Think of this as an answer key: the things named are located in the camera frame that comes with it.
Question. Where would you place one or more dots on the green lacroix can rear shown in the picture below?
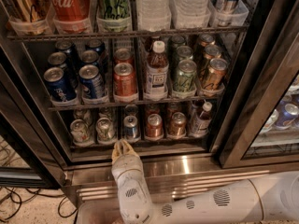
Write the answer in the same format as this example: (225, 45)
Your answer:
(176, 41)

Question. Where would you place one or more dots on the blue silver can bottom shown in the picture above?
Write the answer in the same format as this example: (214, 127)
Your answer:
(131, 127)

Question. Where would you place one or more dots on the fridge glass door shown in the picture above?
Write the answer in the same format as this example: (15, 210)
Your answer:
(265, 69)

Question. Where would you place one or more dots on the green lacroix can front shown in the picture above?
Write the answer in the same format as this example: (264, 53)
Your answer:
(185, 75)

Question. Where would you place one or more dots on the tea bottle bottom shelf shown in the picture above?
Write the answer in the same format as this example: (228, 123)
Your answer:
(201, 120)

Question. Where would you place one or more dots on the blue pepsi can front left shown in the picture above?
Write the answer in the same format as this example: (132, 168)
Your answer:
(58, 85)

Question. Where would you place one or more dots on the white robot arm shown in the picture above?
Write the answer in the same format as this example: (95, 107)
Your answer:
(269, 197)

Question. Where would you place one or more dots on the blue pepsi can rear right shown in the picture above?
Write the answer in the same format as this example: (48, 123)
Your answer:
(99, 47)

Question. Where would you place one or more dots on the top wire shelf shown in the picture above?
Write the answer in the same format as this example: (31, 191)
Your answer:
(129, 34)

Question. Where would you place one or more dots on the red soda can rear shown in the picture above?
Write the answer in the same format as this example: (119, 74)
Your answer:
(123, 55)

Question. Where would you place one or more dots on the blue pepsi can front right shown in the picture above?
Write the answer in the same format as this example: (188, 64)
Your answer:
(92, 82)

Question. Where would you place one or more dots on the red can bottom rear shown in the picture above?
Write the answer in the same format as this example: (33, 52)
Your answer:
(152, 109)

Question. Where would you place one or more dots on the orange lacroix can rear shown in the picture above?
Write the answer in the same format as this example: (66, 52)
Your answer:
(205, 39)

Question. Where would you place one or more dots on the blue can behind glass door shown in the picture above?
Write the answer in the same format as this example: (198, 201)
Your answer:
(287, 113)

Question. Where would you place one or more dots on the green lacroix can top shelf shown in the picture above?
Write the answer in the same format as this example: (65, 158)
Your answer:
(113, 9)

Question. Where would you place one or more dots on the blue pepsi can middle right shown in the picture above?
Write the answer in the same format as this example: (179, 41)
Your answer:
(91, 57)

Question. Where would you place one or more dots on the clear water bottle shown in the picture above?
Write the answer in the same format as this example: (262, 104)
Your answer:
(189, 13)
(153, 15)

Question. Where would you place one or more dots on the red can bottom front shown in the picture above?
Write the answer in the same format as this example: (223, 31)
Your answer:
(154, 127)

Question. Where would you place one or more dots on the clear plastic bin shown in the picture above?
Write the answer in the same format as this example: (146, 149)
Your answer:
(106, 211)

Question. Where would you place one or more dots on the orange lacroix can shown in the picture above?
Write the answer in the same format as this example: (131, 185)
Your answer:
(205, 39)
(215, 72)
(210, 52)

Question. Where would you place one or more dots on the red soda can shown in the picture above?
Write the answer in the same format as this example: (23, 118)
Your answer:
(124, 79)
(123, 55)

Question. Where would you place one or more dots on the blue pepsi can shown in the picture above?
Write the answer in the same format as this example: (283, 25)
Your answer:
(99, 47)
(91, 57)
(58, 85)
(69, 48)
(59, 59)
(92, 82)

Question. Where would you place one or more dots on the orange can bottom front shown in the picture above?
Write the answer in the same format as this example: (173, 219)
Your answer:
(177, 124)

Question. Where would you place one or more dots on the red coca cola can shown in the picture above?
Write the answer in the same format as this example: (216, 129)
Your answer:
(71, 10)

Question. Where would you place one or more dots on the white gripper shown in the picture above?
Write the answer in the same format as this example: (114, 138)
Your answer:
(125, 166)

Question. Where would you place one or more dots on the orange lacroix can middle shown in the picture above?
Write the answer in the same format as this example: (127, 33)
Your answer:
(210, 52)

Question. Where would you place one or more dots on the clear water bottle right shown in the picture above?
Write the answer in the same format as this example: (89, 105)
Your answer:
(189, 13)

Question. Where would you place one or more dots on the brown tea bottle white cap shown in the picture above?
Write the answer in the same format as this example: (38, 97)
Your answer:
(157, 69)

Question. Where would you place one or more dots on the clear water bottle left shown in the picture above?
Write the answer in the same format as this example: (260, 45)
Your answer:
(153, 15)

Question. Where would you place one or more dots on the green white 7up can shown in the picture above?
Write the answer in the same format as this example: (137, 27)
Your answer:
(105, 130)

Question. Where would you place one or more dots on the orange lacroix can front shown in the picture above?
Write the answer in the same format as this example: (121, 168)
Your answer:
(215, 72)

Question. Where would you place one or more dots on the green lacroix can middle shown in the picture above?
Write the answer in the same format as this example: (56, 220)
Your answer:
(183, 53)

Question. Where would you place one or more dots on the wire shelf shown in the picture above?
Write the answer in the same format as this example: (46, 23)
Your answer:
(129, 34)
(138, 102)

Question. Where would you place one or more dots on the middle wire shelf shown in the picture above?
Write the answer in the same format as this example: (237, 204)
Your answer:
(138, 102)

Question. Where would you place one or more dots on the silver can bottom left rear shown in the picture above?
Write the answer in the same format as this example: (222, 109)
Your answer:
(84, 114)

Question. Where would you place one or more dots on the blue pepsi can middle left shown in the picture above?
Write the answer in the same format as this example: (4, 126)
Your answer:
(59, 59)

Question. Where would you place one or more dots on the dark can bottom rear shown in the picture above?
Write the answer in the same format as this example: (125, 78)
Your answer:
(131, 110)

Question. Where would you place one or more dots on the red soda can front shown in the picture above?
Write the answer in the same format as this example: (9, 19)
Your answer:
(124, 79)

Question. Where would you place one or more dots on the orange can bottom rear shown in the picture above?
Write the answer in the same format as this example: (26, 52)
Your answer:
(173, 107)

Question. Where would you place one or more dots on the blue pepsi can rear left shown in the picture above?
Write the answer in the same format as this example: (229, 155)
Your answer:
(69, 48)

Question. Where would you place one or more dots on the gold can top shelf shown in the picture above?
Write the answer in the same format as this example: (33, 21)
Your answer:
(27, 10)

